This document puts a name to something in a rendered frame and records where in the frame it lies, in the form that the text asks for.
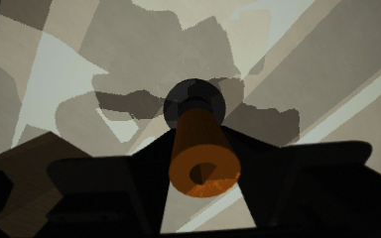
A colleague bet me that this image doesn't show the orange knob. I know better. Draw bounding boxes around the orange knob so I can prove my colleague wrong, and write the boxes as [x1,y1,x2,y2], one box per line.
[169,108,241,197]

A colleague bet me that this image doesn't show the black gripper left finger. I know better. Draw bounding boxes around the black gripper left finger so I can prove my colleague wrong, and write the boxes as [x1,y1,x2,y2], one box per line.
[47,128,177,234]

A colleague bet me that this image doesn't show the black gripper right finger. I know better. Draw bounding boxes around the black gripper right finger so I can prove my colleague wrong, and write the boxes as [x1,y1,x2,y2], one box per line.
[219,125,373,226]

